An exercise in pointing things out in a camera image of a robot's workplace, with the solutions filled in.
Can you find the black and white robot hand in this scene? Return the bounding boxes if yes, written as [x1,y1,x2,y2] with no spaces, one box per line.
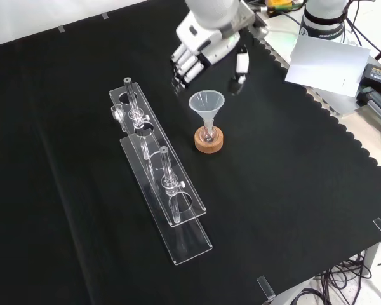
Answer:
[170,14,250,96]

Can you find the clear plastic funnel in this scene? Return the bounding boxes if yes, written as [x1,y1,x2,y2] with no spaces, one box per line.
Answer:
[188,90,225,131]

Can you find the small glass round-bottom flask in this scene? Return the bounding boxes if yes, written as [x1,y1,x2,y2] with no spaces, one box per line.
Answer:
[200,122,218,143]

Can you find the clear glass weighing funnel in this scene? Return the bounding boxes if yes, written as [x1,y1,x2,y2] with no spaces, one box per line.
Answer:
[110,105,125,122]

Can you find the clear acrylic funnel stand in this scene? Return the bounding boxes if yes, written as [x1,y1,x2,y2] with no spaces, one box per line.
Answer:
[108,77,213,266]

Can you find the yellow stop button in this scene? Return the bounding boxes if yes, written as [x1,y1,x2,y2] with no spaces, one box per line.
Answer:
[265,0,303,17]

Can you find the pale white board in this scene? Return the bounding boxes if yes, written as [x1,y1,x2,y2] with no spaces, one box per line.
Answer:
[284,34,372,98]

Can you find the black bench cloth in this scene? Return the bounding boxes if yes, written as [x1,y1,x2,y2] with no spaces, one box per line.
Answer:
[0,0,381,305]

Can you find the black power adapter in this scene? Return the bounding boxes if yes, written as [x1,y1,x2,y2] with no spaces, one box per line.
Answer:
[358,62,381,96]

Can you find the black and grey clamp device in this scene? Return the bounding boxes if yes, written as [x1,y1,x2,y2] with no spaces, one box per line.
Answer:
[356,86,381,128]

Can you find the grey table leg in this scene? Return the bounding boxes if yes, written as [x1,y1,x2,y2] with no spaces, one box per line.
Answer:
[363,240,381,273]

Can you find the cork ring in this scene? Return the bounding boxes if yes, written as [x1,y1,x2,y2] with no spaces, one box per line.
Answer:
[194,126,225,154]

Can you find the tangle of black cables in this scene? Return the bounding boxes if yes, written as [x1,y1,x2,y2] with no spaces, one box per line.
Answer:
[277,249,381,305]

